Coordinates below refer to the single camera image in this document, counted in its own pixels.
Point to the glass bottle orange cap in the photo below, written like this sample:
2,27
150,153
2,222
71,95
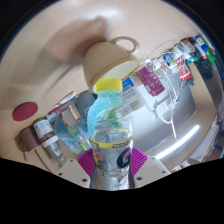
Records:
70,115

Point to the cream ceramic mug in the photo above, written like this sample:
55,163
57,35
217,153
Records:
103,60

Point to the clear drink bottle yellow cap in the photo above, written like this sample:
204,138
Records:
111,140

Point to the magenta carton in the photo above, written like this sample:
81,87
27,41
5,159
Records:
150,81

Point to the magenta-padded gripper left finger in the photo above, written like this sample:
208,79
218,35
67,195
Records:
84,163

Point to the flat round red coaster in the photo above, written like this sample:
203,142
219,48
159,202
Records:
25,111

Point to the small white bottle blue cap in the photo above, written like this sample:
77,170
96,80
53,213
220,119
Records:
200,41

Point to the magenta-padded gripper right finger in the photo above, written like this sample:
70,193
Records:
140,160

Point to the small green bottle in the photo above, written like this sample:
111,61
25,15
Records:
211,57

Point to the white blue box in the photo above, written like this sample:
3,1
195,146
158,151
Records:
131,91

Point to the white wall socket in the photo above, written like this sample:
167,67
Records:
163,108

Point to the red white can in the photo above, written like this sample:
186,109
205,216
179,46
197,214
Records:
184,68

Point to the brown jar white lid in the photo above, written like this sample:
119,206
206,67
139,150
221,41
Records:
43,128

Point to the light blue plastic bag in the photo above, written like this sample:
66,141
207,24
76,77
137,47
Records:
90,115

